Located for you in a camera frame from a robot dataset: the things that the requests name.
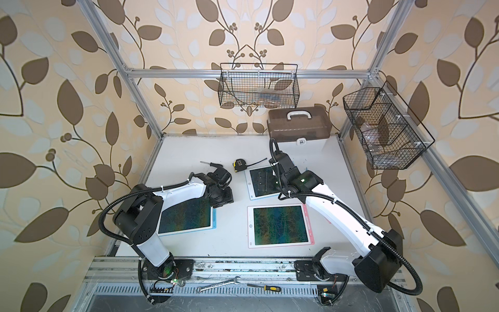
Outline blue writing tablet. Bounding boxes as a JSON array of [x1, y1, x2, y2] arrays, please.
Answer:
[[244, 166, 279, 200], [157, 197, 216, 237]]

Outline pink writing tablet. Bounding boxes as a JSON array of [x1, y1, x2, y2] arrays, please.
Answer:
[[247, 204, 314, 249]]

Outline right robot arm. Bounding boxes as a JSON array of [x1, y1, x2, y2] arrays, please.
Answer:
[[269, 138, 423, 296]]

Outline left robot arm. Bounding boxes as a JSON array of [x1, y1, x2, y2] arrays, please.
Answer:
[[97, 162, 234, 270]]

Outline black yellow tape measure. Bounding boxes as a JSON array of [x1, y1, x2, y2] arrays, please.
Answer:
[[233, 158, 267, 172]]

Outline brown lid storage box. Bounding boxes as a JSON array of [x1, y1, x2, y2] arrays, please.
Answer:
[[267, 107, 332, 156]]

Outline silver wrench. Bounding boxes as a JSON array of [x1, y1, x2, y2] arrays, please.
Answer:
[[196, 276, 240, 293]]

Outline yellow black screwdriver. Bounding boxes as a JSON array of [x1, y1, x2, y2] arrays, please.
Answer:
[[247, 283, 282, 293]]

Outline black handled screwdriver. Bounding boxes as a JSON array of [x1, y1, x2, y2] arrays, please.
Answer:
[[200, 161, 220, 168]]

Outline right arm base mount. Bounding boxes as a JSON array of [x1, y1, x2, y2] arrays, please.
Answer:
[[294, 260, 347, 283]]

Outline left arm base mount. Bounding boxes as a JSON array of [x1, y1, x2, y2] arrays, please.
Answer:
[[139, 259, 194, 281]]

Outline black wire basket back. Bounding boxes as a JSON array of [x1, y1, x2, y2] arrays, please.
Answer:
[[216, 62, 300, 109]]

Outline black wire basket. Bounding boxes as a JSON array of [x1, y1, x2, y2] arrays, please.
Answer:
[[343, 81, 435, 170], [216, 62, 300, 109]]

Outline black wire basket right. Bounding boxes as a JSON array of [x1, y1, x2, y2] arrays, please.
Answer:
[[343, 81, 435, 170]]

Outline aluminium frame rail front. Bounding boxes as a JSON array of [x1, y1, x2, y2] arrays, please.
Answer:
[[83, 256, 404, 285]]

